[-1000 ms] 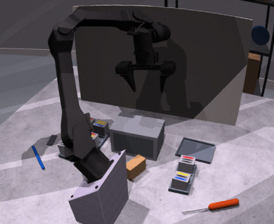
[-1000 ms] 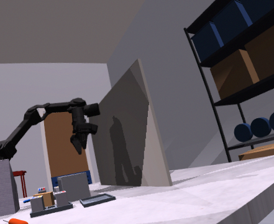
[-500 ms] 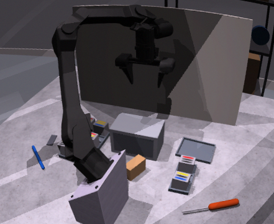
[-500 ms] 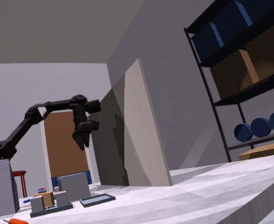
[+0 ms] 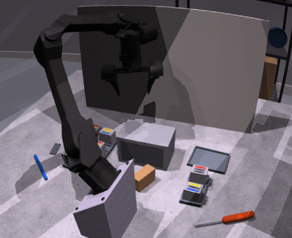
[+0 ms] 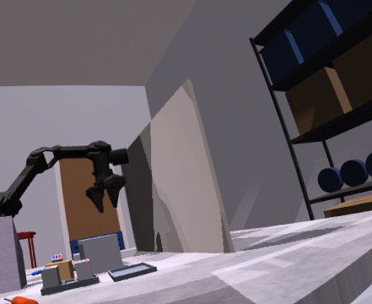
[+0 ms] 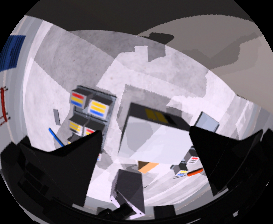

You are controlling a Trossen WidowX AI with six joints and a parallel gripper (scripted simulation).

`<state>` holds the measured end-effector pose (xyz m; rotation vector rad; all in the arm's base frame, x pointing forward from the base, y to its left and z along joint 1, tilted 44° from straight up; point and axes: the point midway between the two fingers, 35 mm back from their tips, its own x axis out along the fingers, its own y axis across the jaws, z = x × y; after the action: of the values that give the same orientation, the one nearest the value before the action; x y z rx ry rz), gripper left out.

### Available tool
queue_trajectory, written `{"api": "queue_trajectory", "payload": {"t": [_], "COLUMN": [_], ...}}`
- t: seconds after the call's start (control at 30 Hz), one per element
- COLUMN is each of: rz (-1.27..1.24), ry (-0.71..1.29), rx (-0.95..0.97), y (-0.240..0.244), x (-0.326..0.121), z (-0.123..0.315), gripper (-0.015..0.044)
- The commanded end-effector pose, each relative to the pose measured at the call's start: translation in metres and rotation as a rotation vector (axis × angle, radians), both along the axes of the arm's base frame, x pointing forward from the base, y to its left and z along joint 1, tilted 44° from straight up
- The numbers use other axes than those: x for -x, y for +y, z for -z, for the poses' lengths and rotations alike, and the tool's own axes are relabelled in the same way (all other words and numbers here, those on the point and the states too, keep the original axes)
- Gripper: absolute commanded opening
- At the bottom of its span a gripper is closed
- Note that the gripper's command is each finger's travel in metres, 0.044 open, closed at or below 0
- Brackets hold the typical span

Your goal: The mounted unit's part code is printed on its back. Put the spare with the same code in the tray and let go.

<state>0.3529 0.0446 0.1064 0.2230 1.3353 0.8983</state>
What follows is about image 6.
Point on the brown cardboard box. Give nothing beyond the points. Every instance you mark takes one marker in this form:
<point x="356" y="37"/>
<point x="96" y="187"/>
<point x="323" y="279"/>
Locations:
<point x="65" y="269"/>

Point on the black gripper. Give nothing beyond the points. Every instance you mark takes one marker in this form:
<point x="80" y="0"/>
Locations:
<point x="105" y="181"/>

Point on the large black panel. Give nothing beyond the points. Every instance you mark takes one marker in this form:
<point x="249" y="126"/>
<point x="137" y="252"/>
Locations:
<point x="171" y="187"/>

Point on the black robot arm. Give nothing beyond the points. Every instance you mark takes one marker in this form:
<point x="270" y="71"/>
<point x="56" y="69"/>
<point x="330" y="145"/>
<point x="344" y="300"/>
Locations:
<point x="99" y="152"/>

